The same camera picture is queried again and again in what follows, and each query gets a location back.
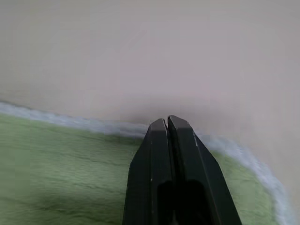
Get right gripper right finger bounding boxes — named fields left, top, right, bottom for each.
left=167, top=114, right=243, bottom=225

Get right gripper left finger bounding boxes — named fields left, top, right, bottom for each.
left=122, top=118, right=177, bottom=225

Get light green towel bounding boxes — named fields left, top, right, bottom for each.
left=0, top=100, right=289, bottom=225

